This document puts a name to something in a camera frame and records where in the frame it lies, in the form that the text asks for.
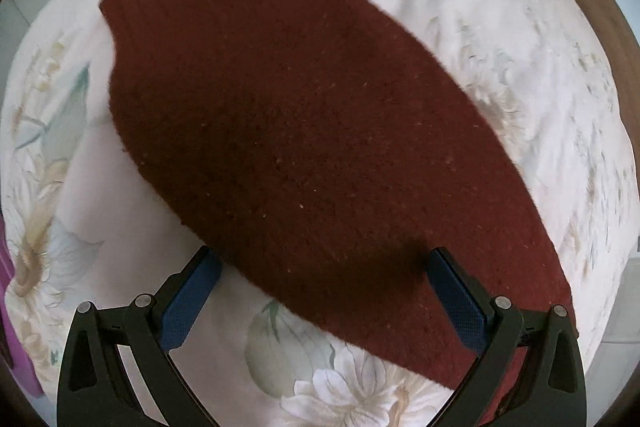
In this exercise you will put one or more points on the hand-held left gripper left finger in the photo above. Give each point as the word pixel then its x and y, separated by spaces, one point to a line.
pixel 186 302

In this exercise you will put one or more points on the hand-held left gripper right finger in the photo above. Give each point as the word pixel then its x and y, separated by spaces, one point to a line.
pixel 460 302

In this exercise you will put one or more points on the dark red knit sweater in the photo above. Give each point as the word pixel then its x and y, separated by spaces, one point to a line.
pixel 300 137

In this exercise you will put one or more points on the purple cloth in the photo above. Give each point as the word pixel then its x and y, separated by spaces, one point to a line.
pixel 17 332

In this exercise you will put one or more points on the floral bed sheet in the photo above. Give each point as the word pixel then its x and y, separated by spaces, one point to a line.
pixel 525 57

